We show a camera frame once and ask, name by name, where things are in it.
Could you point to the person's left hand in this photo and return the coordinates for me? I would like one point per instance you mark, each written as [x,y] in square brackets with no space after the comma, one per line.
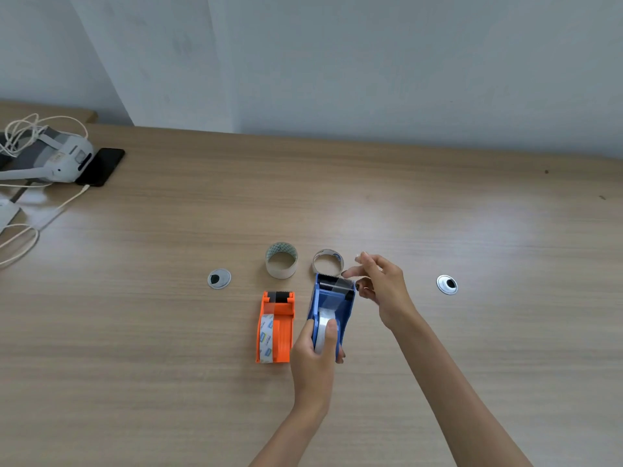
[311,379]

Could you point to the person's right hand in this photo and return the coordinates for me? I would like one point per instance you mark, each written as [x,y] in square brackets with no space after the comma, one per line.
[389,291]

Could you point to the person's left thumb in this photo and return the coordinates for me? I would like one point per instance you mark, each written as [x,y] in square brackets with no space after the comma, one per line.
[331,338]

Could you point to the person's right fingers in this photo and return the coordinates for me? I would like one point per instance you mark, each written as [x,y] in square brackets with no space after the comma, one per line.
[371,270]

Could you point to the blue tape dispenser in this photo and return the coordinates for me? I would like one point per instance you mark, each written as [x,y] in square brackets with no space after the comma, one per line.
[346,313]

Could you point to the person's left forearm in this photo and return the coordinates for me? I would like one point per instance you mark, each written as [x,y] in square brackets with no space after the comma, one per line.
[297,437]

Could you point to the person's right forearm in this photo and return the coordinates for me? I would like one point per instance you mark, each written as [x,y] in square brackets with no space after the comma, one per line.
[452,393]

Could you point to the clear tape roll in dispenser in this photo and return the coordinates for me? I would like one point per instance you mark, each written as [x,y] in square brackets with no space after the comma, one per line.
[319,330]

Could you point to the orange tape dispenser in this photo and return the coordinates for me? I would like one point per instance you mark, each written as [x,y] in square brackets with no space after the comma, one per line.
[283,330]

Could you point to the printed tape roll in dispenser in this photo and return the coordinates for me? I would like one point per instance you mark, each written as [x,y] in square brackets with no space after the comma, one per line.
[266,338]

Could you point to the round metal desk grommet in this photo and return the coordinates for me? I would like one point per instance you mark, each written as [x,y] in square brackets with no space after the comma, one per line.
[219,279]
[447,284]

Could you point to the beige tape roll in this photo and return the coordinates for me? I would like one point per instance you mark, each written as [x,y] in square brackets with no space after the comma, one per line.
[281,272]

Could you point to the black smartphone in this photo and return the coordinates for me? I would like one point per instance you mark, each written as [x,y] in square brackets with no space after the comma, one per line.
[104,165]

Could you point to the white and grey headset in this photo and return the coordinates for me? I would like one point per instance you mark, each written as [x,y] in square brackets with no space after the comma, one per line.
[61,158]

